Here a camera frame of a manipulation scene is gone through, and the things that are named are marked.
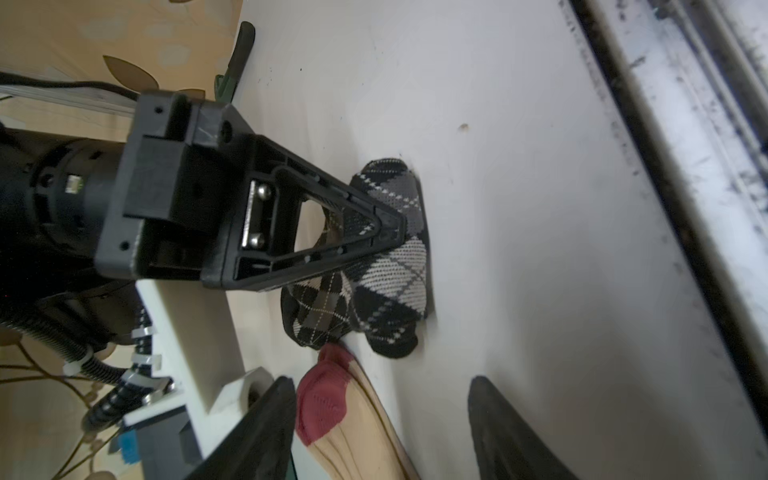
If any black argyle sock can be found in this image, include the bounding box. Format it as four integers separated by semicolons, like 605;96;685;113
280;158;429;359

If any beige maroon striped sock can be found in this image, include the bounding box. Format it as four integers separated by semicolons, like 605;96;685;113
295;344;419;479

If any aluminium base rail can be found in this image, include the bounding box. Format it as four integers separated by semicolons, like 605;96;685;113
571;1;767;420

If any green handled tool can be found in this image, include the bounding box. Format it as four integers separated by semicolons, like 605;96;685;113
214;21;256;103

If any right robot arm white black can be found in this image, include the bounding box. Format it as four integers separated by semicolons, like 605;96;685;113
1;91;427;479

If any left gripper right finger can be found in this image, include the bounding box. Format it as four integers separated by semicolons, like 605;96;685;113
468;376;576;480

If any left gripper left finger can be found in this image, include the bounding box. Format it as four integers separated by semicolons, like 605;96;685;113
188;376;297;480

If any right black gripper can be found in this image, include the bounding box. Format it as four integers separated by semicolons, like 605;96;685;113
94;91;407;291

